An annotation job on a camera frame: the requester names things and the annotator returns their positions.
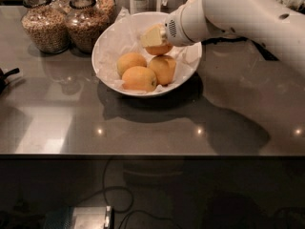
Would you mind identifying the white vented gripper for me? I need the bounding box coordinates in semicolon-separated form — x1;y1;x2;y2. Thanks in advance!
140;0;209;48

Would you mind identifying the orange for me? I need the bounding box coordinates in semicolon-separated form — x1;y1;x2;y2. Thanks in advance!
148;55;176;85
116;52;147;76
122;66;157;92
146;44;173;55

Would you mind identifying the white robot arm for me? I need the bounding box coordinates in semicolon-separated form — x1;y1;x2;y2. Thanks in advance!
140;0;305;75

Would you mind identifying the white ceramic bowl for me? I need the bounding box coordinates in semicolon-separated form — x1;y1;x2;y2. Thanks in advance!
91;11;203;99

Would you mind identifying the white paper bowl liner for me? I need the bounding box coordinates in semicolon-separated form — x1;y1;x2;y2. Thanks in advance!
94;7;202;94

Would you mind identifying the rear glass grain jar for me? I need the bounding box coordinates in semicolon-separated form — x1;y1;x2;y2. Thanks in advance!
96;0;116;22

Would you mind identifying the glass grain jar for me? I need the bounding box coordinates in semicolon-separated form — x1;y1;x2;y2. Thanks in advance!
66;0;110;53
21;0;70;54
96;0;116;22

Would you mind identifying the middle glass grain jar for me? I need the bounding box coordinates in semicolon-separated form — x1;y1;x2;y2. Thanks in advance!
66;0;110;53

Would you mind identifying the left glass grain jar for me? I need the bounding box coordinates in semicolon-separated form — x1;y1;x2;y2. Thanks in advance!
21;0;70;54

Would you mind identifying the silver box under table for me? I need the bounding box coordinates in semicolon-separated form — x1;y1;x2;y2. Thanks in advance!
43;206;114;229

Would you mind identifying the black cable under table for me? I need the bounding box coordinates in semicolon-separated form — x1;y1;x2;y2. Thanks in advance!
74;156;184;229

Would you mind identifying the black handle at left edge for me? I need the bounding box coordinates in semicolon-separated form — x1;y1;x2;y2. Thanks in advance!
0;68;20;94

